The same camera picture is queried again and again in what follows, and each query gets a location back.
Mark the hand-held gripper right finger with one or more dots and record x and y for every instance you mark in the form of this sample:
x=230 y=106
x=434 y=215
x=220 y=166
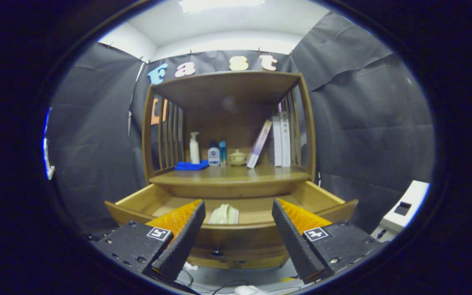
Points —
x=294 y=246

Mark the white bottle with blue cap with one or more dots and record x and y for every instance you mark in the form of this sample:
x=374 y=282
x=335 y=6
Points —
x=214 y=157

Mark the brown wooden drawer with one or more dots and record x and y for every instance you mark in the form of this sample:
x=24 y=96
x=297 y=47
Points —
x=252 y=241

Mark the brown wooden cabinet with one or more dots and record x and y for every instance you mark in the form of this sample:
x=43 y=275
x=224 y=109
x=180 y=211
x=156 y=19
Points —
x=228 y=88

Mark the slim teal bottle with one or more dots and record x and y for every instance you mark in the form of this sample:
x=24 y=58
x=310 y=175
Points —
x=222 y=151

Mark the folded blue cloth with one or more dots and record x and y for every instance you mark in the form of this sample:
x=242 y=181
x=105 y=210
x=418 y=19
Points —
x=191 y=165

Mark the pale green and white object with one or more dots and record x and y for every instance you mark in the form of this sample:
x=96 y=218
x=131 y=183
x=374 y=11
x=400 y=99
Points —
x=224 y=215

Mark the leaning purple white book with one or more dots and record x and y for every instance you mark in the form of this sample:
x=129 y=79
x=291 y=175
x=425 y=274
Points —
x=259 y=143

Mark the white rounded object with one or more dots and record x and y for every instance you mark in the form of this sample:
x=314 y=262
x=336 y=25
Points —
x=248 y=291

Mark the ceiling light panel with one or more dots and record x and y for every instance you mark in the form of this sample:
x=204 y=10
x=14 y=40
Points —
x=219 y=4

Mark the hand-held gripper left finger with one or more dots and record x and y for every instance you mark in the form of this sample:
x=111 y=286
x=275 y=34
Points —
x=182 y=241

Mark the white box appliance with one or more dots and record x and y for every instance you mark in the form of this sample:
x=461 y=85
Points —
x=408 y=203

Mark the brown wooden countertop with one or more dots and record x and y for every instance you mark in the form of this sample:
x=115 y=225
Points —
x=236 y=175

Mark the beige lidded ceramic cup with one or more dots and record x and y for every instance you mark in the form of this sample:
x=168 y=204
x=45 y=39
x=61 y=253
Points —
x=237 y=158

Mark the black backdrop cloth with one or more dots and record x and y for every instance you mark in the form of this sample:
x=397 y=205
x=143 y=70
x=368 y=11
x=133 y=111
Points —
x=363 y=135

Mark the white pump bottle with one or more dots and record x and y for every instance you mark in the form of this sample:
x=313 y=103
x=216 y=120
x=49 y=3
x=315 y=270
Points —
x=194 y=150

